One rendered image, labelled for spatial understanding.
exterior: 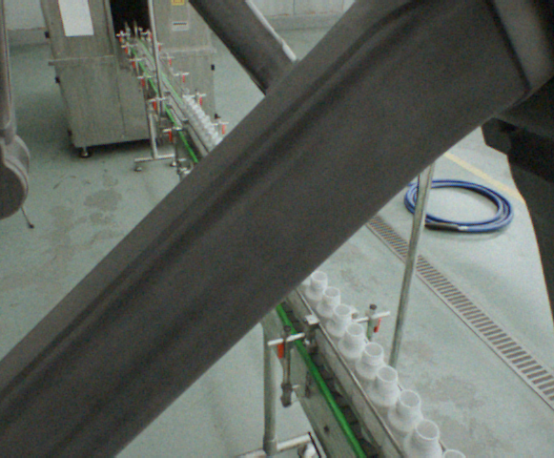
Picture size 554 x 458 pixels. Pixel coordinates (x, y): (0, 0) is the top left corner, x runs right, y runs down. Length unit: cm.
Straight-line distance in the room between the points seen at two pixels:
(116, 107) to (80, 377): 455
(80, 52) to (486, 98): 446
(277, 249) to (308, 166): 3
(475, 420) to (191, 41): 365
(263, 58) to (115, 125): 417
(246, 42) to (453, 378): 218
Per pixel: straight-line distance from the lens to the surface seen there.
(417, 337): 274
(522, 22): 18
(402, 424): 91
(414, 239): 163
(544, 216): 29
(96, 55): 462
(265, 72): 63
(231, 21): 62
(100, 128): 477
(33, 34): 1015
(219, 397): 238
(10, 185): 62
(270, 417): 191
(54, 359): 20
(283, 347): 109
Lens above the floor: 183
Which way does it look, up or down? 32 degrees down
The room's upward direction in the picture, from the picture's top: straight up
